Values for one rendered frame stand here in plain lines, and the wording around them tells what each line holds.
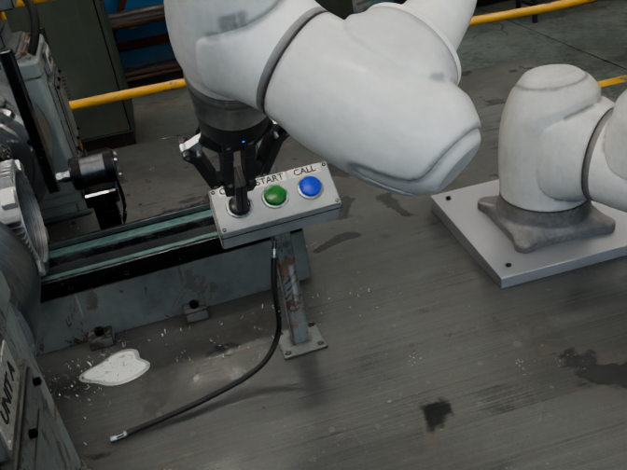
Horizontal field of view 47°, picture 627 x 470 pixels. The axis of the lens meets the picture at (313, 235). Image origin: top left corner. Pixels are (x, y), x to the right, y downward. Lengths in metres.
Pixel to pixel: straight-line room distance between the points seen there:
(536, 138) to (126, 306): 0.72
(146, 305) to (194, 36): 0.71
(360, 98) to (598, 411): 0.59
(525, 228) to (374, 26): 0.75
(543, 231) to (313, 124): 0.76
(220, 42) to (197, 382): 0.63
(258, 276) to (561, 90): 0.58
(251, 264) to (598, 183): 0.57
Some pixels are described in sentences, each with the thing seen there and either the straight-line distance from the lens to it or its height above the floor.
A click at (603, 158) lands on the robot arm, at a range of 1.15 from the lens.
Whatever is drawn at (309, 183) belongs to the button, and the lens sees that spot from 0.97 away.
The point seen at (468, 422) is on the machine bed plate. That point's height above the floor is 0.80.
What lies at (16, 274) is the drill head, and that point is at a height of 1.08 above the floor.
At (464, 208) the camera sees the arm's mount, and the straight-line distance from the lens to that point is 1.37.
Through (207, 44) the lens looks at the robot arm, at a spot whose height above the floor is 1.35.
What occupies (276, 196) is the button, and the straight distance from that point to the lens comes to 0.96.
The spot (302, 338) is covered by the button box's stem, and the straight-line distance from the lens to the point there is 1.11.
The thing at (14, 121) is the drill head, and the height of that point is 1.11.
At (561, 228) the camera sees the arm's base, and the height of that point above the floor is 0.85.
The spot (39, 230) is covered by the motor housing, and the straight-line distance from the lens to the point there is 1.30.
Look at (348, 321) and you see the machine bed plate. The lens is 1.15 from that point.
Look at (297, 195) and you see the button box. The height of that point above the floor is 1.06.
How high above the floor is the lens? 1.49
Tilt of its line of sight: 30 degrees down
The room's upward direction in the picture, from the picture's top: 9 degrees counter-clockwise
